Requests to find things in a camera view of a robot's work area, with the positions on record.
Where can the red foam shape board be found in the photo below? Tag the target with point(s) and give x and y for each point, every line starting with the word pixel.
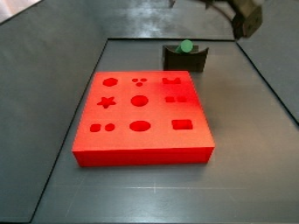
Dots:
pixel 142 119

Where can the green cylinder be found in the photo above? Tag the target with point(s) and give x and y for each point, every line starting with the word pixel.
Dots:
pixel 185 47

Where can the black curved holder stand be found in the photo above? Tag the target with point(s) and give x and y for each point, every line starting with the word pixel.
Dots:
pixel 191 61

